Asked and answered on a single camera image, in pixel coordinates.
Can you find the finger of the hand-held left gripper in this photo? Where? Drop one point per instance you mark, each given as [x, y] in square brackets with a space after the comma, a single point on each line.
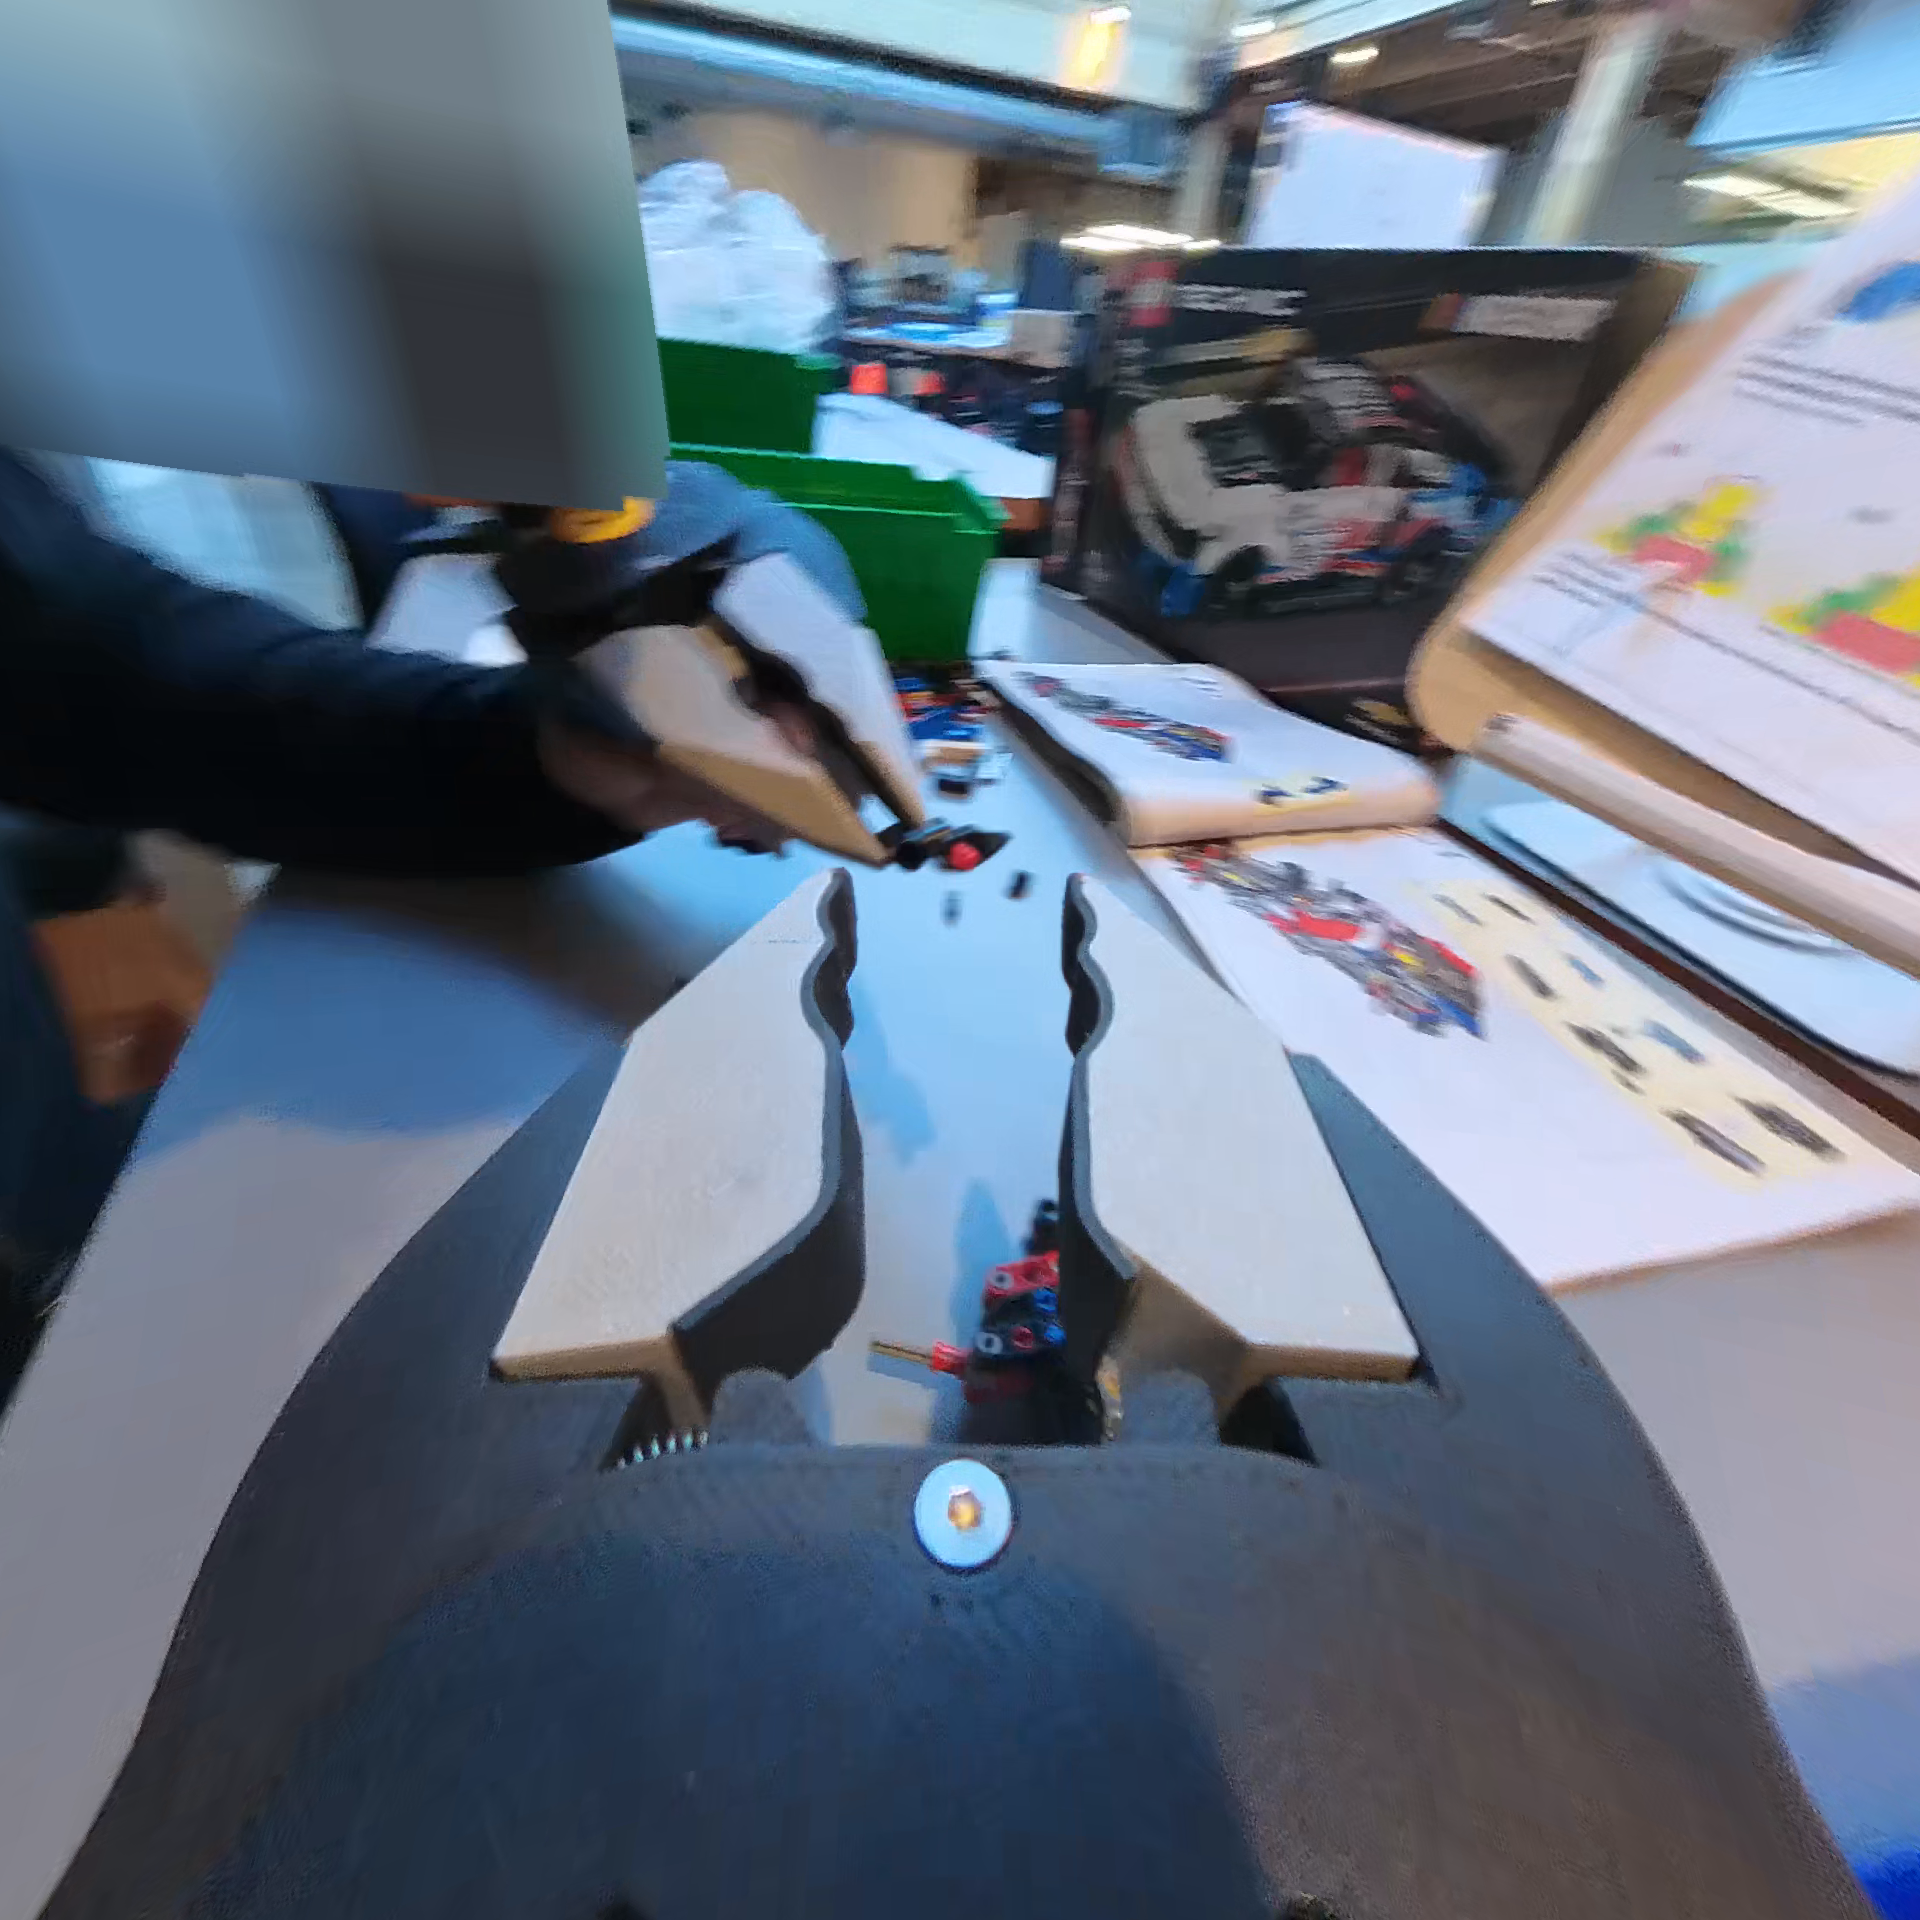
[818, 643]
[721, 720]

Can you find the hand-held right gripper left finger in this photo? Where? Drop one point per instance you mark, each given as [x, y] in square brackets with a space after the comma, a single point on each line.
[707, 1170]

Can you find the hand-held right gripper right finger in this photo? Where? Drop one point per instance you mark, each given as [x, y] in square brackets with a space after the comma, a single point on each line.
[1245, 1201]

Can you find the pile of toy bricks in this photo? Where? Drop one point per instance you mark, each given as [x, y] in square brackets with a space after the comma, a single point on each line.
[951, 731]

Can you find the small black red brick assembly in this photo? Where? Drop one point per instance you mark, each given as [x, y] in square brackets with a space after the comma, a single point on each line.
[962, 854]

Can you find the person's left forearm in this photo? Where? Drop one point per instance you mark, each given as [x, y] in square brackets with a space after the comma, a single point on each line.
[268, 705]

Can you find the grey desk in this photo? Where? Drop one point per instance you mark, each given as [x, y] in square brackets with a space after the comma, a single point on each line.
[377, 1048]

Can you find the person's left hand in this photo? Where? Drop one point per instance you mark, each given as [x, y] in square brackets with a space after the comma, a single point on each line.
[614, 782]

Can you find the open instruction booklet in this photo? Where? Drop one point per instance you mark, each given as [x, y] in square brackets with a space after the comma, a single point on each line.
[1351, 1170]

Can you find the green plastic bin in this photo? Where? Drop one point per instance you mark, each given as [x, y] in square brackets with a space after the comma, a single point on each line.
[737, 394]
[898, 569]

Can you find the partly built toy car model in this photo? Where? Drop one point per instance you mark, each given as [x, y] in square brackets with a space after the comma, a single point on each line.
[1020, 1305]

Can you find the heap of white bags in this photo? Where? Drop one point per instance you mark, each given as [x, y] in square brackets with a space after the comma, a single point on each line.
[737, 255]

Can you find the toy race car set box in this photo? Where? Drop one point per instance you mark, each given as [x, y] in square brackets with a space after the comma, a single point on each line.
[1320, 453]

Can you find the wooden book stand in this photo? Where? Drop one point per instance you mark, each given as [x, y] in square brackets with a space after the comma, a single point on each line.
[1448, 675]

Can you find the person's dark clothing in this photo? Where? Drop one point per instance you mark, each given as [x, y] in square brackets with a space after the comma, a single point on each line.
[29, 1170]

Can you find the white board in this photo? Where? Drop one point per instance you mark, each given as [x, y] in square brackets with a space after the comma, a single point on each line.
[1367, 180]

